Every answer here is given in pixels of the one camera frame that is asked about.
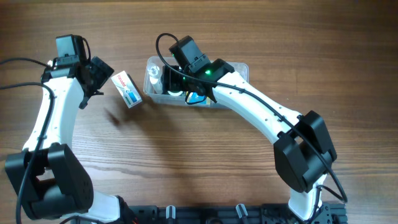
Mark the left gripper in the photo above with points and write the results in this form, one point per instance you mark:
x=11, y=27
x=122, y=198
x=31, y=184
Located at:
x=101, y=70

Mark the green round-label small box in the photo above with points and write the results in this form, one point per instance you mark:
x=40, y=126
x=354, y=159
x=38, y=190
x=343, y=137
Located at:
x=175, y=93

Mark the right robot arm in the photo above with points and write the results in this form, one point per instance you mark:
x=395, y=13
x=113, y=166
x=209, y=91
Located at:
x=303, y=149

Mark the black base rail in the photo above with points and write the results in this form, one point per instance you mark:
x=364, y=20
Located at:
x=263, y=214

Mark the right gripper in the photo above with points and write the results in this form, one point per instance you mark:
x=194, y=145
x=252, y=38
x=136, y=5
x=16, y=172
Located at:
x=170, y=78

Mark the white Panadol box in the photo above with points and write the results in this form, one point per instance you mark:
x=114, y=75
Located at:
x=127, y=89

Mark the clear plastic container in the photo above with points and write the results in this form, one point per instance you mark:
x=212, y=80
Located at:
x=167, y=99

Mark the blue yellow VapoDrops box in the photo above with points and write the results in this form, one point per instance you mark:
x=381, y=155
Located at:
x=192, y=98

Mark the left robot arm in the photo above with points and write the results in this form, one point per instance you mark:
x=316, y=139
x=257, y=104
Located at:
x=49, y=180

